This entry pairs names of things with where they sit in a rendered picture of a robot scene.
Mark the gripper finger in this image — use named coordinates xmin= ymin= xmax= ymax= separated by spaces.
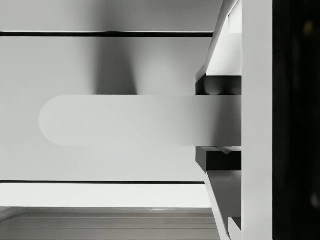
xmin=195 ymin=147 xmax=242 ymax=240
xmin=195 ymin=0 xmax=242 ymax=96

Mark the white drawer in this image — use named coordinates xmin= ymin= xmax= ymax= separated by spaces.
xmin=0 ymin=33 xmax=242 ymax=185

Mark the white cabinet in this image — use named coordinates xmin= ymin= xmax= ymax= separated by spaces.
xmin=0 ymin=0 xmax=226 ymax=240

